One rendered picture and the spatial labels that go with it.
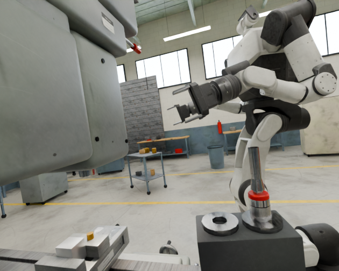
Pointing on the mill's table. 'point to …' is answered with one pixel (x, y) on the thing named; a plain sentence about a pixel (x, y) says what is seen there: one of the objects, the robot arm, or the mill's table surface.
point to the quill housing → (100, 106)
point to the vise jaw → (94, 244)
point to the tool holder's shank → (255, 171)
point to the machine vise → (71, 263)
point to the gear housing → (94, 24)
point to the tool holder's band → (259, 195)
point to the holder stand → (248, 243)
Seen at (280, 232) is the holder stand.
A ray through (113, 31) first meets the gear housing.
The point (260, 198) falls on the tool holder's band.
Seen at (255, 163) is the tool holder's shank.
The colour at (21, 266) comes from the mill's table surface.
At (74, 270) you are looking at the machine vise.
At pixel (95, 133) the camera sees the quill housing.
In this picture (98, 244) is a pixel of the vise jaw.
